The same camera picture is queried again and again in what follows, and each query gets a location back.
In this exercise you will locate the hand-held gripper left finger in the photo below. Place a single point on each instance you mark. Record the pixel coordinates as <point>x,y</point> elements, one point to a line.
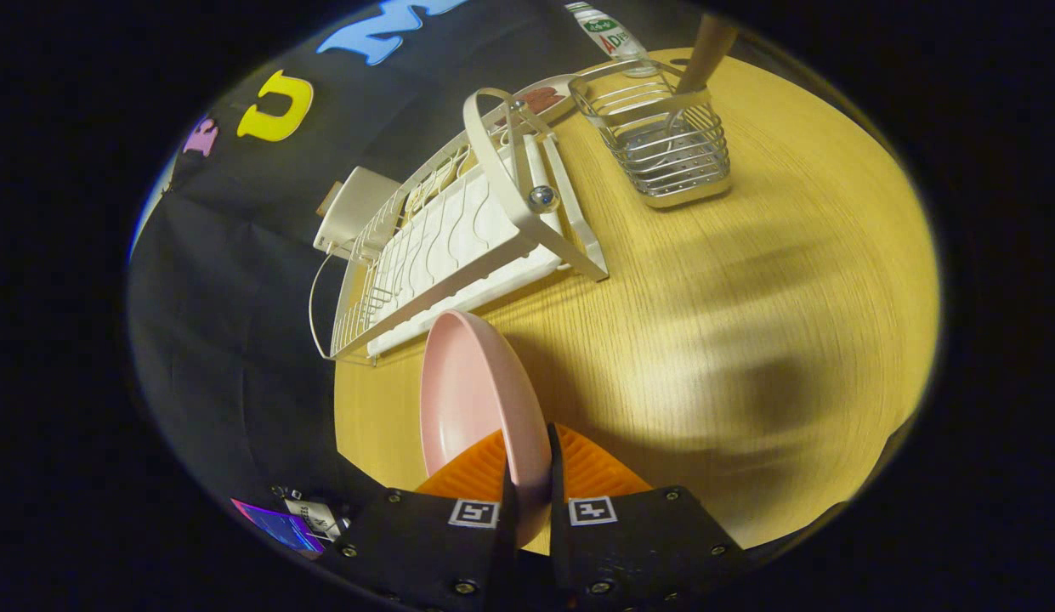
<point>506,544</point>

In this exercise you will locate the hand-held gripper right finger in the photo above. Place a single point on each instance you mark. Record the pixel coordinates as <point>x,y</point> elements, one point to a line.
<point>559,527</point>

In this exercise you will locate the pink plate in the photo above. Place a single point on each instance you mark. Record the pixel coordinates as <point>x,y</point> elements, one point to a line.
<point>467,399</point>

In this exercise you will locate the beige plate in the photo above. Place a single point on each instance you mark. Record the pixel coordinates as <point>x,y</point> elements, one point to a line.
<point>561,98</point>

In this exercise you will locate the white printed label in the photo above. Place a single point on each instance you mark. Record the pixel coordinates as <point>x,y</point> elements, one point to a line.
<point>316,515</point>

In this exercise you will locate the white drip tray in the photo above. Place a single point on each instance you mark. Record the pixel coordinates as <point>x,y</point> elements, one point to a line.
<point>459,238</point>

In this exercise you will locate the black backdrop cloth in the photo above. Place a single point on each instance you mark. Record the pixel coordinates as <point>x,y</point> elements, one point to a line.
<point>238,340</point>

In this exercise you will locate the white toaster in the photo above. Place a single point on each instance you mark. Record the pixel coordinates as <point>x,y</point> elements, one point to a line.
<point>357,212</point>

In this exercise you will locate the red raw meat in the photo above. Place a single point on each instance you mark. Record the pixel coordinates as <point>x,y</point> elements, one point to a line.
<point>540,99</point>

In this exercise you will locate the white green drink bottle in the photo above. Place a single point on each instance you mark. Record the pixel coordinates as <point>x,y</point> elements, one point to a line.
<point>608,34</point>

